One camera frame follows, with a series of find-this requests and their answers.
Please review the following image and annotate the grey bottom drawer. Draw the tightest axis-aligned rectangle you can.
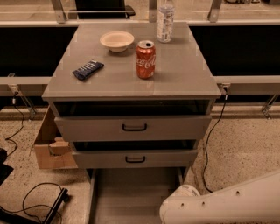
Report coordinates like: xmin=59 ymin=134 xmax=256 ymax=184
xmin=86 ymin=167 xmax=185 ymax=224

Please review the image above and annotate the grey drawer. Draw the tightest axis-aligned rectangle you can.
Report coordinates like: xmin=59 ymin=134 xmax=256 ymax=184
xmin=86 ymin=167 xmax=185 ymax=224
xmin=73 ymin=150 xmax=198 ymax=169
xmin=54 ymin=115 xmax=211 ymax=142

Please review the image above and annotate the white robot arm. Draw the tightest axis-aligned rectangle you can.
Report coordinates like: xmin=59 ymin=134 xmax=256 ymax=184
xmin=159 ymin=170 xmax=280 ymax=224

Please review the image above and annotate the grey drawer cabinet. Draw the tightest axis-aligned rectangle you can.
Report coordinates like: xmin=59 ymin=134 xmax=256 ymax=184
xmin=41 ymin=21 xmax=222 ymax=184

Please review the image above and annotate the grey top drawer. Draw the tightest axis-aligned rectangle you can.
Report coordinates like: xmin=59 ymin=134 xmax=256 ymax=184
xmin=54 ymin=115 xmax=211 ymax=142

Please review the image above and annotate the grey middle drawer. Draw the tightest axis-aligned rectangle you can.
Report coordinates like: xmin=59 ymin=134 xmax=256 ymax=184
xmin=73 ymin=150 xmax=198 ymax=169

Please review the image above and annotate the red coca-cola can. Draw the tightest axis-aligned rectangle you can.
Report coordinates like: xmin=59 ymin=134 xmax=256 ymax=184
xmin=136 ymin=40 xmax=156 ymax=79

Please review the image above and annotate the blue snack packet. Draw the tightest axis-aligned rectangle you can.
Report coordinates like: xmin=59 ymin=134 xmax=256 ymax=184
xmin=73 ymin=60 xmax=104 ymax=81

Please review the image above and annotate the white paper bowl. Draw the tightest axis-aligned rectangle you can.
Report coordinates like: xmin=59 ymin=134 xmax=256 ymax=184
xmin=100 ymin=31 xmax=135 ymax=53

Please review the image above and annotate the brown cardboard box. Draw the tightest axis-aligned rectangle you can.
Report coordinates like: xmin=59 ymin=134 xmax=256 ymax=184
xmin=33 ymin=108 xmax=77 ymax=169

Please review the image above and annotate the clear plastic water bottle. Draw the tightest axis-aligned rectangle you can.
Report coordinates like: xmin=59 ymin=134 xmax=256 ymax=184
xmin=157 ymin=0 xmax=175 ymax=43

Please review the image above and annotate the black stand leg left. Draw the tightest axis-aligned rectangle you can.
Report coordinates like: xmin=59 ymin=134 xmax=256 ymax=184
xmin=43 ymin=188 xmax=70 ymax=224

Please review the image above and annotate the black right power cable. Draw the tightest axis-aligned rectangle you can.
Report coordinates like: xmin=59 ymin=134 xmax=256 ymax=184
xmin=201 ymin=87 xmax=228 ymax=193

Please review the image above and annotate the black left floor cable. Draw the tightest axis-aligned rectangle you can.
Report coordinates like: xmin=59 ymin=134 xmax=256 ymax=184
xmin=0 ymin=182 xmax=64 ymax=224

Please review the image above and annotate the black left wall cable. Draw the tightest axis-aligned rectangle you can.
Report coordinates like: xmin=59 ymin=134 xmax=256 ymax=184
xmin=4 ymin=91 xmax=26 ymax=157

